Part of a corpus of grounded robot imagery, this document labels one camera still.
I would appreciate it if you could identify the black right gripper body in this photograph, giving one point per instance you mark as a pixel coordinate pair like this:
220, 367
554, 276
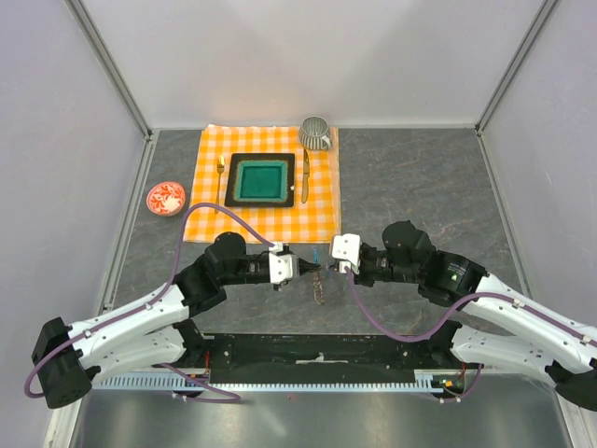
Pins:
374, 266

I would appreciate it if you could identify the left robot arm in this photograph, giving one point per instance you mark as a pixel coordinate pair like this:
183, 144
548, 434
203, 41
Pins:
155, 329

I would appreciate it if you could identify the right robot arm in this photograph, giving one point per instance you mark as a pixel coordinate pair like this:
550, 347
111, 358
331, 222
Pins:
540, 343

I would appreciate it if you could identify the yellow checkered cloth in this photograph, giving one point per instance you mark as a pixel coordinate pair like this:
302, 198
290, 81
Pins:
313, 222

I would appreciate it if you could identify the black teal square plate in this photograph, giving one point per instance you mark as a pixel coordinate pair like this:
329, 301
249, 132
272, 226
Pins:
261, 180

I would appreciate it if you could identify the gold knife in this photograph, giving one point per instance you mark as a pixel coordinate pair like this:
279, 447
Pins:
306, 171

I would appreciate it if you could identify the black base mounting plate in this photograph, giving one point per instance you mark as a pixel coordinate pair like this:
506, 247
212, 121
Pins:
328, 357

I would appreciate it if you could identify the gold fork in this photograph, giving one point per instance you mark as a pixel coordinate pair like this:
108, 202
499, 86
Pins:
220, 169

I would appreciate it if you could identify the grey striped mug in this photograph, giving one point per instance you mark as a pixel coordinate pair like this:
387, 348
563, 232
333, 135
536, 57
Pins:
314, 134

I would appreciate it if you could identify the red white patterned bowl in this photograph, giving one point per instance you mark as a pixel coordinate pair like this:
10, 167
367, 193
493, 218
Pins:
166, 199

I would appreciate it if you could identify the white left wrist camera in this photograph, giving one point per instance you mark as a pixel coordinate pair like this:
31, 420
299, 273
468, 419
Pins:
283, 264

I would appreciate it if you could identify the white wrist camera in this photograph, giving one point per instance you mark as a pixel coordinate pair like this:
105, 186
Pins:
283, 264
345, 251

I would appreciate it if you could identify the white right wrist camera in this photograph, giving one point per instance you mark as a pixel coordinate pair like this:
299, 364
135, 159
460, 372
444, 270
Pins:
345, 251

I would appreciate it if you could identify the grey slotted cable duct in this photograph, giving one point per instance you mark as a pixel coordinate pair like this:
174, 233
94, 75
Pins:
420, 382

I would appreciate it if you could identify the aluminium corner post left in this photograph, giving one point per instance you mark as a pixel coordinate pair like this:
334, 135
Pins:
108, 63

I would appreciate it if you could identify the aluminium corner post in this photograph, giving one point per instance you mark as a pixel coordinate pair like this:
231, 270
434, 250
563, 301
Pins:
514, 66
108, 63

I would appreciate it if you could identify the aluminium corner post right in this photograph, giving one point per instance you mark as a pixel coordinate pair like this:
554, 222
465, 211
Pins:
514, 66

